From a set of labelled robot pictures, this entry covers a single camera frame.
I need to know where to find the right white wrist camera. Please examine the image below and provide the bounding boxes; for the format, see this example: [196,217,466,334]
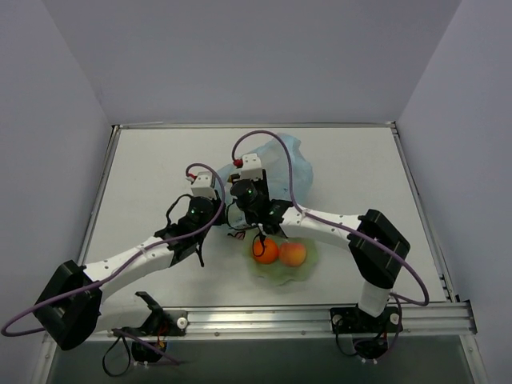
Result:
[231,153,263,182]

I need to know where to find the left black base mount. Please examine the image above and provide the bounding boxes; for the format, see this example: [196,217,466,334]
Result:
[118,291,189,337]

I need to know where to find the aluminium front rail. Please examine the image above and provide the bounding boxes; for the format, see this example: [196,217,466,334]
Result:
[92,298,477,339]

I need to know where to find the fake peach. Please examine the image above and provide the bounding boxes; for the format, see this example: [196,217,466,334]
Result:
[278,242,307,267]

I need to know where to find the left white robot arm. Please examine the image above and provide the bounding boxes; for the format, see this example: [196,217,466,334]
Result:
[34,196,223,350]

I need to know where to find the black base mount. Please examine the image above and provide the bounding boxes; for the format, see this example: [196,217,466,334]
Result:
[118,291,189,337]
[330,305,403,334]

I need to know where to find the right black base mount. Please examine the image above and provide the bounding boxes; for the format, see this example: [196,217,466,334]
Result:
[330,305,403,334]

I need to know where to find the light blue plastic bag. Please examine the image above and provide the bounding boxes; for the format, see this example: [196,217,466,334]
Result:
[215,132,315,241]

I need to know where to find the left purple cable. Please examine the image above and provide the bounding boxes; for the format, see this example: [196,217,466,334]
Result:
[0,162,226,366]

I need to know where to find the green scalloped bowl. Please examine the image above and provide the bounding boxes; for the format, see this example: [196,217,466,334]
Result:
[242,234,319,286]

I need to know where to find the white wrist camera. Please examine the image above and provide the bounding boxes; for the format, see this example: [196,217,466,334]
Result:
[231,153,263,182]
[186,171,217,200]

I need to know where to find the orange fake fruit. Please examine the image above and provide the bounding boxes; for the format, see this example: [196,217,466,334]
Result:
[252,238,279,265]

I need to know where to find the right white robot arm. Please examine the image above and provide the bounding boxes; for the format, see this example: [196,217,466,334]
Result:
[228,174,410,330]

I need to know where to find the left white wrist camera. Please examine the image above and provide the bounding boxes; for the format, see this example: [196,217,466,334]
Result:
[186,171,217,200]

